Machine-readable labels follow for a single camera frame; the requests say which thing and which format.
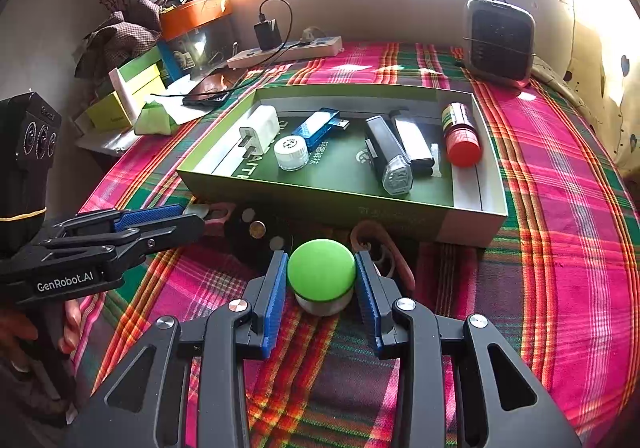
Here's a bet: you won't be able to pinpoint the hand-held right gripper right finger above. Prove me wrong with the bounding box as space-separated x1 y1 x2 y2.
353 249 583 448

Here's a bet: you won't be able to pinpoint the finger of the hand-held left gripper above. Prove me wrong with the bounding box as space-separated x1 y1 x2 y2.
52 204 187 242
37 215 206 265

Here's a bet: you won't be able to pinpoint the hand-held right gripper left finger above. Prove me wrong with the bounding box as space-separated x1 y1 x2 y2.
65 249 289 448

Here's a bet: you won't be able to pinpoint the green round button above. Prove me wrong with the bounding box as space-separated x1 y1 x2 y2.
286 238 357 317

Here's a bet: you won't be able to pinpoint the white charger adapter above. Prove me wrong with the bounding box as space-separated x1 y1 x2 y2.
238 105 281 160

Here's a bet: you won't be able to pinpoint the green cardboard box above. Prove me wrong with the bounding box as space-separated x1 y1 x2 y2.
176 85 510 248

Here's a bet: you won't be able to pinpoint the brown bottle with red cap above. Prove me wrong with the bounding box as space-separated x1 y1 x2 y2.
441 102 483 168

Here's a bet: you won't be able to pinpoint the person's left hand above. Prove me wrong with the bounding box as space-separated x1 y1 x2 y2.
0 300 84 374

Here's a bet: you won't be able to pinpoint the black smartphone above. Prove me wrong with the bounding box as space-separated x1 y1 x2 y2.
182 69 249 108

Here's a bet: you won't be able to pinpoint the green white carton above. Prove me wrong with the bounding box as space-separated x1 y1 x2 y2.
82 48 174 134

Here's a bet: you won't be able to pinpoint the small white jar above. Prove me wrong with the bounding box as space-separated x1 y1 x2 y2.
274 137 310 172

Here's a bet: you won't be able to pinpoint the brown checkered cloth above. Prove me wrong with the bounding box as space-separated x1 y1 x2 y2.
75 10 161 79

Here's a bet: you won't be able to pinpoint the black device with clear cap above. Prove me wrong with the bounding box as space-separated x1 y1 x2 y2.
364 115 414 198

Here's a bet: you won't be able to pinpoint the black rectangular lighter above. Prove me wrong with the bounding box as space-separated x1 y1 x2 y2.
389 110 436 175

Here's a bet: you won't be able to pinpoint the blue usb stick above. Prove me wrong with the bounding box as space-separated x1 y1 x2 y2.
291 107 351 152

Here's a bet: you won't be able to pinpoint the clear glass tank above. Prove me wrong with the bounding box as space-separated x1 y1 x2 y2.
167 20 239 74

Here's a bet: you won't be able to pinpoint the pink plaid tablecloth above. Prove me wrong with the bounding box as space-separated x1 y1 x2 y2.
70 40 640 448

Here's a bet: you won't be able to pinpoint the orange planter box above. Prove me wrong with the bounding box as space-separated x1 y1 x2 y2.
159 0 234 42

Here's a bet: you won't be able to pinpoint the black charger plug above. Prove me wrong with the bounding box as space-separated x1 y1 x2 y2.
254 18 282 51

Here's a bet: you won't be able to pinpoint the white power strip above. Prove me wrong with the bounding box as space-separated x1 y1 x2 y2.
227 36 345 69

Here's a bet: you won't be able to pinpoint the grey desktop fan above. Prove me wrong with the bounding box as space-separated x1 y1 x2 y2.
462 0 537 88

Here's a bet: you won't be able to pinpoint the pink handled small scissors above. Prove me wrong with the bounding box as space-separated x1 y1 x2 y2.
182 203 234 237

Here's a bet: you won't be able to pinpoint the black charger cable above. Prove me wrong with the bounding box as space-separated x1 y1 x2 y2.
150 0 294 102

